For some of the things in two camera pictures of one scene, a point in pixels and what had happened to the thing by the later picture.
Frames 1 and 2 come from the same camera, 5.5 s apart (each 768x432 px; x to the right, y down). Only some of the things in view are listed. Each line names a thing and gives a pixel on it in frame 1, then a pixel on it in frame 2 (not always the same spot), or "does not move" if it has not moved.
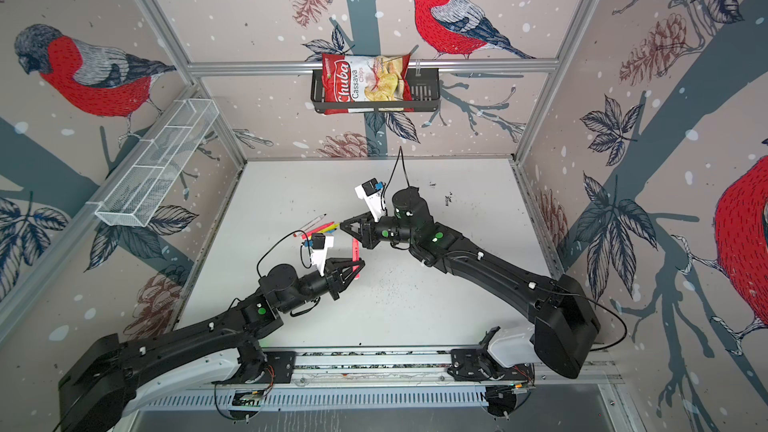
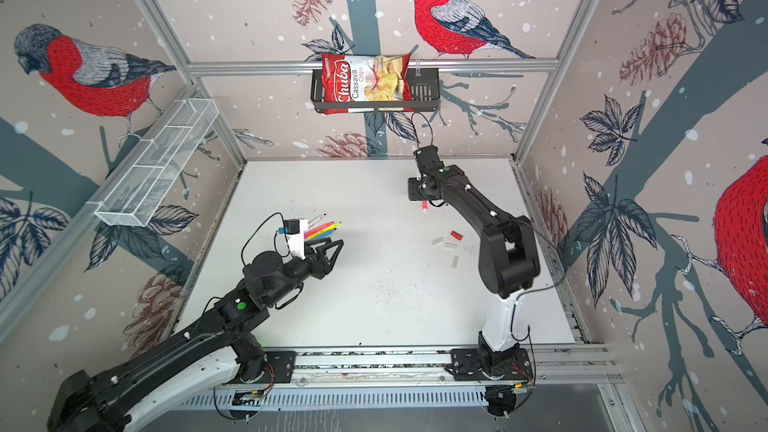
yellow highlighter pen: x=327 y=229 does not move
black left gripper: x=333 y=279 -> x=322 y=266
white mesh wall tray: x=159 y=161 does not move
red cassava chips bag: x=366 y=78 does not move
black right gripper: x=367 y=231 -> x=412 y=195
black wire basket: x=425 y=94 does not move
